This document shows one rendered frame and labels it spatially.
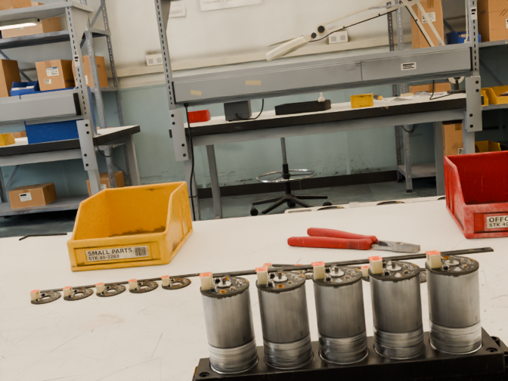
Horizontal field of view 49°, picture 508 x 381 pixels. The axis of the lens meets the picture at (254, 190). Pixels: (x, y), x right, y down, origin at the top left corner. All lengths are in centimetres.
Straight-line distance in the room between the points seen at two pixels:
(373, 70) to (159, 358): 221
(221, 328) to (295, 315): 4
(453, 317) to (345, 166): 440
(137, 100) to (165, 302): 440
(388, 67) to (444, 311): 225
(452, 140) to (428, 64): 185
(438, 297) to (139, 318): 23
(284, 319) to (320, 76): 223
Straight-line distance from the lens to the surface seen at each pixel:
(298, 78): 248
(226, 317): 28
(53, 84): 462
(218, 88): 251
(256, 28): 465
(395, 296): 28
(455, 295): 28
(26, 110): 280
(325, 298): 27
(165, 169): 482
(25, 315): 49
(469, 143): 266
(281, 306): 27
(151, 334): 40
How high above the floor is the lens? 91
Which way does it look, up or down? 11 degrees down
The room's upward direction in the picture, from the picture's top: 7 degrees counter-clockwise
